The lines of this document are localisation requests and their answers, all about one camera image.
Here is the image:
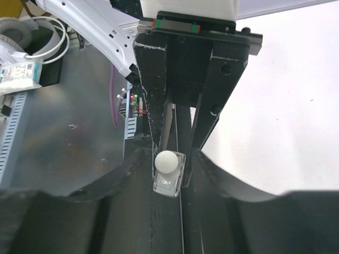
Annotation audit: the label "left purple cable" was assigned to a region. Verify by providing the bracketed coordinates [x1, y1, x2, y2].
[110, 65, 120, 128]

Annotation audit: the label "white nail polish cap brush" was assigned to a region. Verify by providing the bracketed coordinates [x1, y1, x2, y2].
[155, 150, 179, 181]

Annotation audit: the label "white packet with label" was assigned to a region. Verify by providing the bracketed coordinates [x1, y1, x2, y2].
[1, 61, 42, 96]

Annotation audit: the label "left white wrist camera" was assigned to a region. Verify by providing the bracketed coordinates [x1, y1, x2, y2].
[140, 0, 239, 21]

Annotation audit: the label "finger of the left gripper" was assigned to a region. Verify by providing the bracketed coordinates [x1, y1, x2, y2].
[182, 39, 249, 188]
[133, 34, 170, 169]

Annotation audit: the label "clear nail polish bottle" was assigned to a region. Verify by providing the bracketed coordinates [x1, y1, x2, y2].
[153, 150, 186, 197]

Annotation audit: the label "white slotted cable duct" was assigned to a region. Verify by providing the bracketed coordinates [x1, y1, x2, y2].
[1, 92, 27, 188]

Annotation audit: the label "white headphones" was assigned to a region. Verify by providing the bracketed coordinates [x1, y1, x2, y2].
[1, 16, 70, 66]

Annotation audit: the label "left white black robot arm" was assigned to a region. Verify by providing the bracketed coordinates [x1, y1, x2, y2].
[37, 1, 263, 156]

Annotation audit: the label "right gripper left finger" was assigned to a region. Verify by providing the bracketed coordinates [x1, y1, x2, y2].
[1, 148, 183, 253]

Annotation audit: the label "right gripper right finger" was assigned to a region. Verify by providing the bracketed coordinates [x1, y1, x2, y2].
[182, 149, 338, 253]

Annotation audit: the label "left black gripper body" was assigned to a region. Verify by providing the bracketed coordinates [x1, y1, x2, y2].
[137, 11, 263, 56]

